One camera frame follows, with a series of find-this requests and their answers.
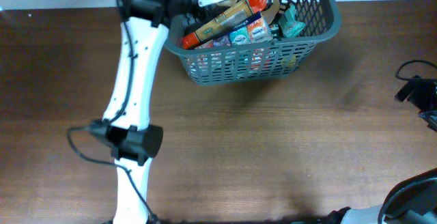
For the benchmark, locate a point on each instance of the San Remo spaghetti packet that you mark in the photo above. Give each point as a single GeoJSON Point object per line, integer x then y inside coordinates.
{"type": "Point", "coordinates": [223, 22]}

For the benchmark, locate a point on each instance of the beige paper pouch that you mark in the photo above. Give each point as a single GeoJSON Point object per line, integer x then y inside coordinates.
{"type": "Point", "coordinates": [270, 13]}

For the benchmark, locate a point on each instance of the small teal white packet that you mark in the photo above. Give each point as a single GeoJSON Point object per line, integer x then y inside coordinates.
{"type": "Point", "coordinates": [288, 24]}

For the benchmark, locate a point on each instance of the Kleenex tissue multipack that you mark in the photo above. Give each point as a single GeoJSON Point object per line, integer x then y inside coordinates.
{"type": "Point", "coordinates": [252, 30]}

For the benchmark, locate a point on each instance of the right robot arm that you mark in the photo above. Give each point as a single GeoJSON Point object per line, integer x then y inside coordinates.
{"type": "Point", "coordinates": [412, 200]}

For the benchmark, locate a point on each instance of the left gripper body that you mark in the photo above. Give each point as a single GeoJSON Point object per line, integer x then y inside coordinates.
{"type": "Point", "coordinates": [198, 13]}

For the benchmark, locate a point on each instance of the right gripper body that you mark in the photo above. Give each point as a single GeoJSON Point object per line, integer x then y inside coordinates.
{"type": "Point", "coordinates": [425, 95]}

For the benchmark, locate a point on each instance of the dark grey plastic basket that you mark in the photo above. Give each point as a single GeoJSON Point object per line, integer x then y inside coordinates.
{"type": "Point", "coordinates": [276, 58]}

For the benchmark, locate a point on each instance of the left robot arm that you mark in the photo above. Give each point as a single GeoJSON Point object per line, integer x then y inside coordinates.
{"type": "Point", "coordinates": [125, 126]}

